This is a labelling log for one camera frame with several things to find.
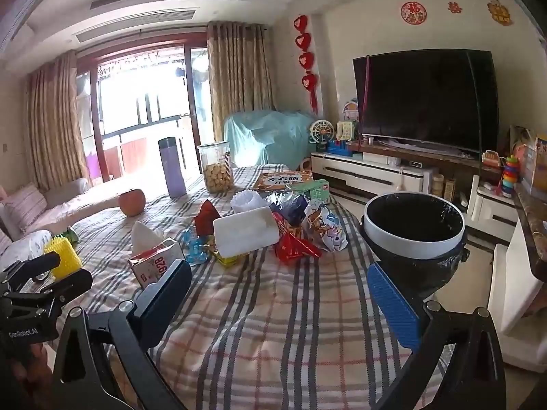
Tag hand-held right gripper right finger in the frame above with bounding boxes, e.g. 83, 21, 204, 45
366, 261, 507, 410

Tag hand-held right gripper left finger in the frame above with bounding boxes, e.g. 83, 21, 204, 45
51, 258, 193, 410

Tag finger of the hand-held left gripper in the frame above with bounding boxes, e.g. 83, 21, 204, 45
13, 270, 94, 312
0, 251, 61, 287

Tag white waste bin black liner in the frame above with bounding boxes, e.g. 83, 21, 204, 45
359, 192, 469, 308

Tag red snack wrapper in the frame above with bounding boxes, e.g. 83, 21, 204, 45
276, 211, 323, 263

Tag blue clear plastic wrapper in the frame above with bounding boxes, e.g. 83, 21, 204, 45
268, 194, 309, 228

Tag white fluffy cloth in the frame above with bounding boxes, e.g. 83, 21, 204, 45
0, 230, 52, 270

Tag yellow foam fruit net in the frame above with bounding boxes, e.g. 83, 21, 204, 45
44, 239, 82, 279

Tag red white tissue box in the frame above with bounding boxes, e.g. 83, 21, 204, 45
128, 220, 186, 289

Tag striped cushion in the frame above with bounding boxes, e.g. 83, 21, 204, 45
2, 183, 48, 233

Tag yellow wrapper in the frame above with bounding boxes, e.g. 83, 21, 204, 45
209, 245, 251, 269

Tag pink sofa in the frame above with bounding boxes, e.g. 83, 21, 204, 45
0, 177, 124, 244

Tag red pyramid packet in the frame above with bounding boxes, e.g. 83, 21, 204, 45
194, 200, 222, 236

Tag plaid blanket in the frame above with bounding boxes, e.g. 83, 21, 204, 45
0, 163, 454, 410

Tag colourful cartoon snack bag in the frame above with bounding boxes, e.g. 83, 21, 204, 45
303, 203, 353, 252

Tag apple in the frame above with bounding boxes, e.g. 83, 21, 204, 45
119, 189, 146, 217

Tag white foam block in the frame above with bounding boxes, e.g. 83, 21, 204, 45
213, 207, 280, 258

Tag white pleated paper liner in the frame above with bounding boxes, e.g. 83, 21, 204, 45
231, 190, 268, 214

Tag white television cabinet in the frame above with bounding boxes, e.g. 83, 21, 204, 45
310, 141, 520, 244

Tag purple thermos bottle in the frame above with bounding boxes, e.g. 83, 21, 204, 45
158, 137, 187, 198

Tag green white carton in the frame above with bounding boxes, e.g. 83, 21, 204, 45
287, 179, 331, 205

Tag beige patterned curtain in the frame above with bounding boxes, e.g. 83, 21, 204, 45
26, 51, 92, 191
207, 21, 274, 126

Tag clear cookie jar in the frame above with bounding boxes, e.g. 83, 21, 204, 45
198, 142, 235, 194

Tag blue toy block set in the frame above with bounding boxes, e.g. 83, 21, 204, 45
327, 139, 355, 156

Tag green thin rod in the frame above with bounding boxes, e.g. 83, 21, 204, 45
467, 51, 485, 197

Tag teal covered armchair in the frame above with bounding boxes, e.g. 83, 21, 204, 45
222, 110, 317, 170

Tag glass balcony door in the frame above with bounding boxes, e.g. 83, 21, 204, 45
77, 36, 210, 180

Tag black television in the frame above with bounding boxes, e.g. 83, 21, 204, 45
352, 49, 500, 154

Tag red heart hanging decoration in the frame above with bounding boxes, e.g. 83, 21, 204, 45
293, 15, 320, 114

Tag rainbow stacking ring toy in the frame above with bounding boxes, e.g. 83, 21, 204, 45
501, 155, 520, 199

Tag round red wall decal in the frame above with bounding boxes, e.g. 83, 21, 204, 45
400, 1, 428, 25

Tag cartoon figure wall decal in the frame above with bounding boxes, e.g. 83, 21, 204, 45
487, 0, 513, 26

